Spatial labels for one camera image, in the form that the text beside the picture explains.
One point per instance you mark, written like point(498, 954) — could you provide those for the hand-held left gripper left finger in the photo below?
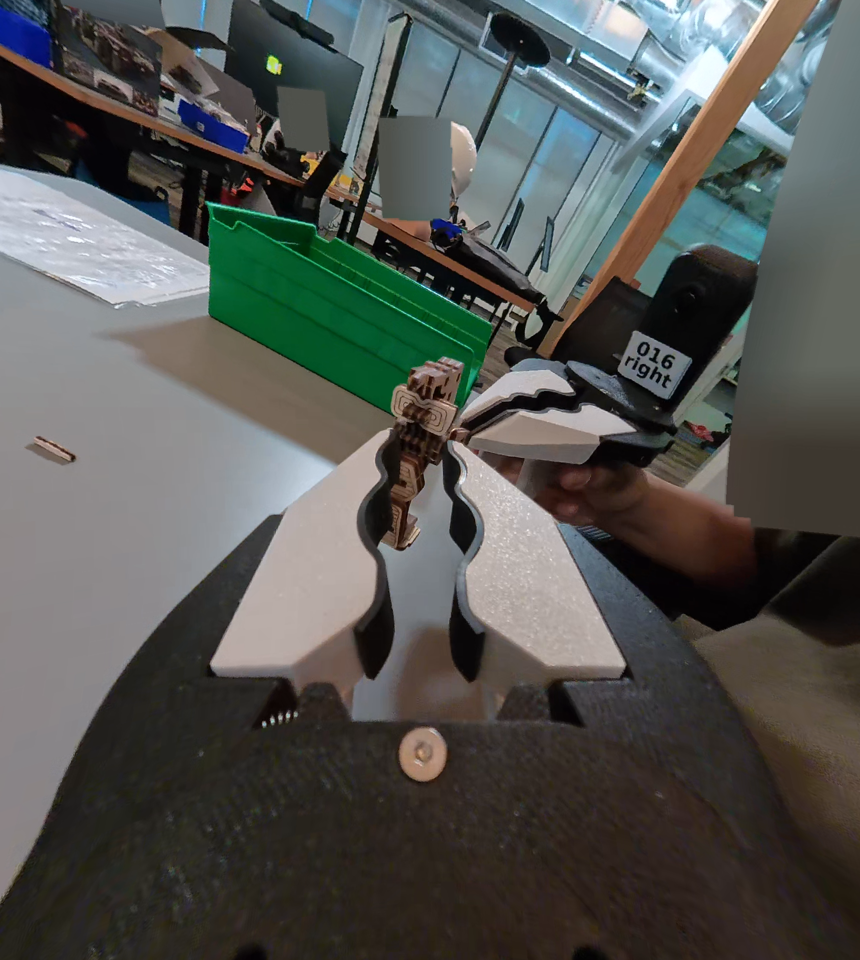
point(302, 585)

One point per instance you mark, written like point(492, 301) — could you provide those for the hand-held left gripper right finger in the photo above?
point(542, 600)

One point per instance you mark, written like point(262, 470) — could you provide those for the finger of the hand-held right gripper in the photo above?
point(542, 435)
point(520, 382)

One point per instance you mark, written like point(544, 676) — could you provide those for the wooden puzzle model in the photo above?
point(418, 442)

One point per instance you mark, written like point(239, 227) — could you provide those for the person's right forearm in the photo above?
point(707, 540)

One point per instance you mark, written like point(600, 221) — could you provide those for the grey desk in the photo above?
point(100, 525)

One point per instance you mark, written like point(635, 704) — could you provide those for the person's right hand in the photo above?
point(602, 495)

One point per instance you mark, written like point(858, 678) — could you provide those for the black office chair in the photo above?
point(602, 315)

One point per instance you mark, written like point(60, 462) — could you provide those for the black bag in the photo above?
point(490, 262)

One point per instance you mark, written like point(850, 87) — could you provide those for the slanted wooden beam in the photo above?
point(684, 165)

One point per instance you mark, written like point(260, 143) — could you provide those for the background table with bag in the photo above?
point(415, 244)

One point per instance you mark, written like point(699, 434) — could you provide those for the green plastic bin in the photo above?
point(325, 315)

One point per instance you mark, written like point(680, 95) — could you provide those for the white mannequin head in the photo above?
point(463, 165)

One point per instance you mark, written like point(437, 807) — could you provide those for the silver ventilation ducts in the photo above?
point(662, 45)

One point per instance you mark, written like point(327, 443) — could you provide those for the small wooden strip piece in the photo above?
point(55, 448)

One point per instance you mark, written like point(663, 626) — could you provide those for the person's olive shirt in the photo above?
point(812, 712)

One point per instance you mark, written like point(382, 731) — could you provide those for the black disc floor lamp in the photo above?
point(520, 37)

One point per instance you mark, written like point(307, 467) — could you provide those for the black monitor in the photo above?
point(302, 52)

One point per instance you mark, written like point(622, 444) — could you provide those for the small blue storage bin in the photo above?
point(212, 127)

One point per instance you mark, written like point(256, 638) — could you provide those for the white paper sheet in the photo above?
point(62, 232)

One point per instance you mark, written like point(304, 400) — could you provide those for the long background wooden table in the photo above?
point(100, 101)

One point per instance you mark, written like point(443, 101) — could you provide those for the printed picture box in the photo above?
point(107, 60)

